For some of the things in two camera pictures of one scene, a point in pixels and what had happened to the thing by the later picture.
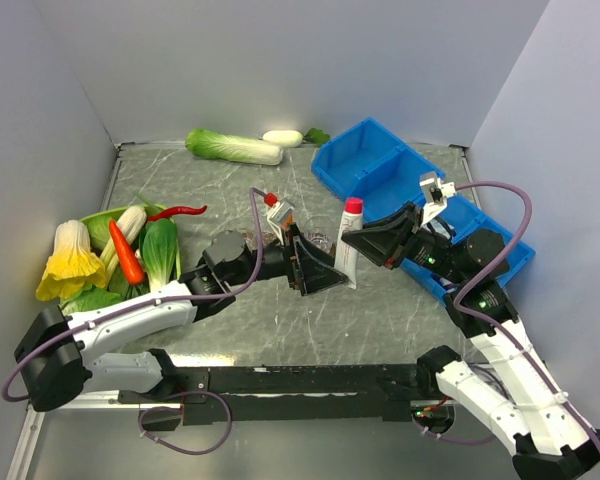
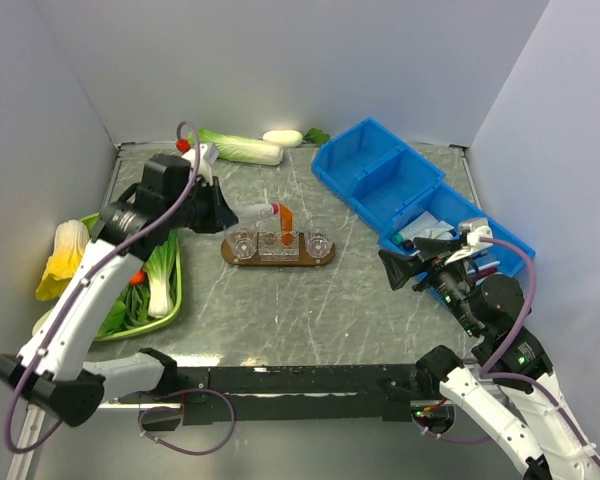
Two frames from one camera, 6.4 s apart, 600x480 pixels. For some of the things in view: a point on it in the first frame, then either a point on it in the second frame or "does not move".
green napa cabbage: [233, 148] does not move
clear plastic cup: [322, 231] does not move
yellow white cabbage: [73, 266] does not move
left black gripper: [316, 271] → [221, 216]
